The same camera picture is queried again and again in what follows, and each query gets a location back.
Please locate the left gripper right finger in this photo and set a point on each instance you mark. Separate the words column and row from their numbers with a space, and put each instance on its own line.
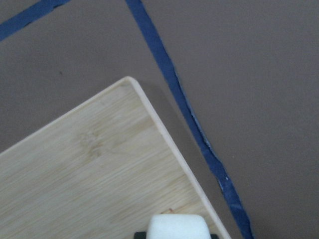
column 214, row 236

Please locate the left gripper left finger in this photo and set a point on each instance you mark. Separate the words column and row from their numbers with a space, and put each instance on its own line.
column 140, row 235

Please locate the bamboo cutting board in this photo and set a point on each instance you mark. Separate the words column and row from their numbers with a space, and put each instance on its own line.
column 99, row 171

